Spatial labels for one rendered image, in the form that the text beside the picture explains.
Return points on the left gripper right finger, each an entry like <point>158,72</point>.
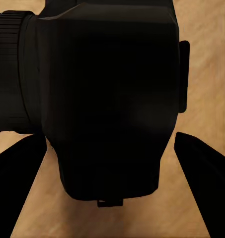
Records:
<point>204,168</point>

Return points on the digital camera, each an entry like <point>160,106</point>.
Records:
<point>104,80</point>

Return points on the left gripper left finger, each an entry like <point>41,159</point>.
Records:
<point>19,166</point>

